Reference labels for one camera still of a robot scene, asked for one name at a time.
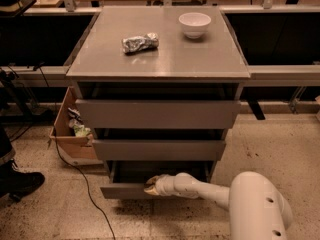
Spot grey drawer cabinet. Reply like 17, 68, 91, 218
67, 6, 250, 194

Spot grey middle drawer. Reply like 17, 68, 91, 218
93, 140, 226, 161

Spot grey top drawer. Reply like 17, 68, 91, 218
76, 99, 240, 129

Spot grey bottom drawer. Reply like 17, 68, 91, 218
101, 161, 216, 199

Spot black floor cable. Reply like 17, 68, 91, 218
32, 62, 117, 240

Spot white ceramic bowl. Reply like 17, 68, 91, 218
179, 12, 211, 39

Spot crumpled snack packets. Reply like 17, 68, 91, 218
67, 108, 91, 137

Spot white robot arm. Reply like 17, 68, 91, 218
144, 171, 293, 240

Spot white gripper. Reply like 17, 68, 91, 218
144, 175, 176, 196

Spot crumpled silver foil bag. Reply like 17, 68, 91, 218
121, 32, 159, 54

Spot black shoe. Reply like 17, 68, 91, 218
0, 161, 45, 202

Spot cardboard box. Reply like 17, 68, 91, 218
50, 87, 97, 163

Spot grey drawer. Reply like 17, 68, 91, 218
101, 161, 216, 199
76, 99, 240, 129
93, 140, 226, 161

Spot grey metal rail frame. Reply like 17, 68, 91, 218
0, 5, 320, 88

